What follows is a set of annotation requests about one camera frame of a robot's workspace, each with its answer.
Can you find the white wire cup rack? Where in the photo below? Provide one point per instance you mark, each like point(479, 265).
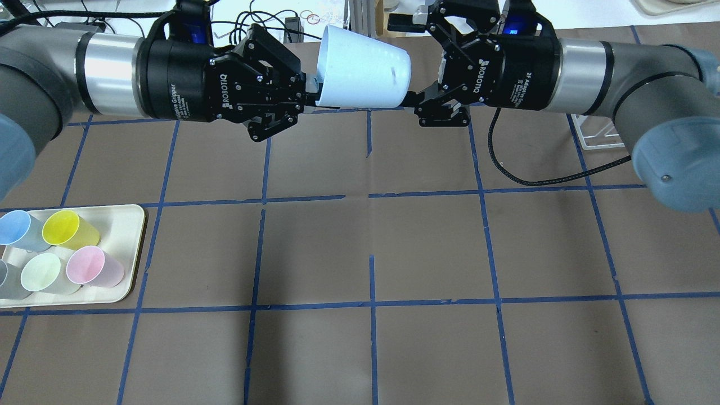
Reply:
point(596, 133)

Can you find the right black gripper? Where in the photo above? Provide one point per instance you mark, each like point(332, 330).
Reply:
point(520, 70)

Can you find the cream plastic tray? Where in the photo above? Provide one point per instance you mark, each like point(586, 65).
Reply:
point(121, 229)

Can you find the yellow plastic cup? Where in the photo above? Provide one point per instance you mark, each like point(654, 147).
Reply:
point(68, 230)

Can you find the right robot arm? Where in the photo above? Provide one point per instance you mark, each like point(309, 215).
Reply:
point(662, 100)

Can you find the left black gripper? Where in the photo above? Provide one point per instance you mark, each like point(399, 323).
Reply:
point(175, 79)

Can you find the light blue plastic cup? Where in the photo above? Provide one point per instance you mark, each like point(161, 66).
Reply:
point(354, 71)

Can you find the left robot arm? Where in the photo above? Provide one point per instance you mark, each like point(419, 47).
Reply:
point(49, 74)

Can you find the cream plastic cup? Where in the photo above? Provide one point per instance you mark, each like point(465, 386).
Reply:
point(45, 273)

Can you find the pink plastic cup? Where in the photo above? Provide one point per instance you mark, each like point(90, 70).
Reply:
point(91, 266)

